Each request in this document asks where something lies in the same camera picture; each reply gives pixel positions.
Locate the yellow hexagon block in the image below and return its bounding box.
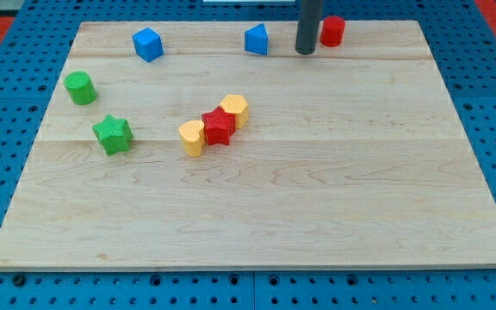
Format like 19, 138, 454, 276
220, 95, 250, 129

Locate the red cylinder block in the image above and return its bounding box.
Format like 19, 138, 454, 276
320, 15, 346, 47

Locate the green cylinder block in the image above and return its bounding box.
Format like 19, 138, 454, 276
64, 71, 97, 105

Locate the yellow heart block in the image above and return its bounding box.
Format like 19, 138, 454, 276
178, 120, 206, 157

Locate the wooden board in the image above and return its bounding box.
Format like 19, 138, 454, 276
0, 20, 496, 272

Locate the blue cube block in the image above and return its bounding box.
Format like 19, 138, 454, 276
132, 28, 164, 62

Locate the blue triangle block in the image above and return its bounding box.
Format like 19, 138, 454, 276
245, 23, 269, 55

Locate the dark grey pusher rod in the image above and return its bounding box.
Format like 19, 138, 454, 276
294, 0, 324, 55

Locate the red star block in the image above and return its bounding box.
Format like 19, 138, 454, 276
201, 106, 235, 146

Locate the green star block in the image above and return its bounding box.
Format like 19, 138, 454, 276
92, 115, 133, 156

